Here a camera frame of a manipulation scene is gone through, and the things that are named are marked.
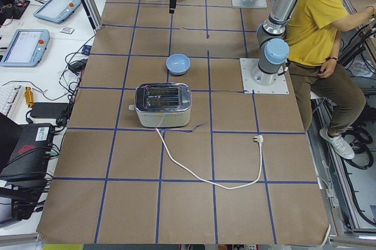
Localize teach pendant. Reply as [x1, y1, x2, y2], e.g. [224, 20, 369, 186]
[33, 0, 81, 23]
[1, 29, 50, 67]

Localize white toaster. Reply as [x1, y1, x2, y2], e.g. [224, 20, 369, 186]
[129, 83, 192, 128]

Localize lower teach pendant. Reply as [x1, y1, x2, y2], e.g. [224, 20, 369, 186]
[1, 29, 50, 67]

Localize blue bowl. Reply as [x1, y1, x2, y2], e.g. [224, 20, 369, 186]
[166, 53, 191, 75]

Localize upper teach pendant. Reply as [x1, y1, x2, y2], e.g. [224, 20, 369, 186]
[33, 0, 81, 23]

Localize person in yellow shirt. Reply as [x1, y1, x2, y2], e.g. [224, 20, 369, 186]
[286, 0, 375, 160]

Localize black power adapter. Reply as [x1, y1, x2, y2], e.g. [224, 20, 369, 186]
[30, 102, 68, 119]

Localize white keyboard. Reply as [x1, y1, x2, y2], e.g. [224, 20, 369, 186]
[1, 85, 25, 119]

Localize white toaster power cable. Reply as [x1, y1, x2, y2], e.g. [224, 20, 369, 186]
[155, 127, 264, 190]

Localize black laptop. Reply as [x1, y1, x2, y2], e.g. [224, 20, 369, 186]
[1, 114, 55, 182]

